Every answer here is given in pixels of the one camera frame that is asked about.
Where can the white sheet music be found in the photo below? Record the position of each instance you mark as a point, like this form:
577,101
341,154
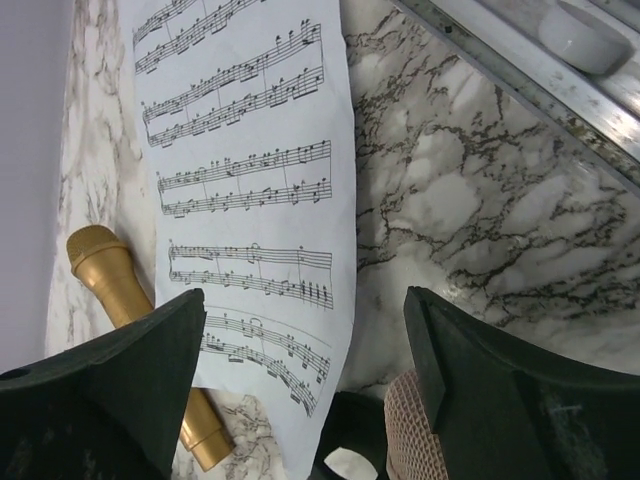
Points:
245,119

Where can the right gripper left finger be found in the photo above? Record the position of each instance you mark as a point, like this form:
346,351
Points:
52,428

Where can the pink microphone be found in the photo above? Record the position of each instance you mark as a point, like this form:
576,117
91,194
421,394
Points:
413,451

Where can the gold microphone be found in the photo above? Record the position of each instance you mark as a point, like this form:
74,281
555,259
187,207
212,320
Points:
147,386

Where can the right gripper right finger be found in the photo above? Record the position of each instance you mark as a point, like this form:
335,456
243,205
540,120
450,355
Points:
504,408

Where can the black mic stand with clip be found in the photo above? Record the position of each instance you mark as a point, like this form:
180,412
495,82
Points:
355,422

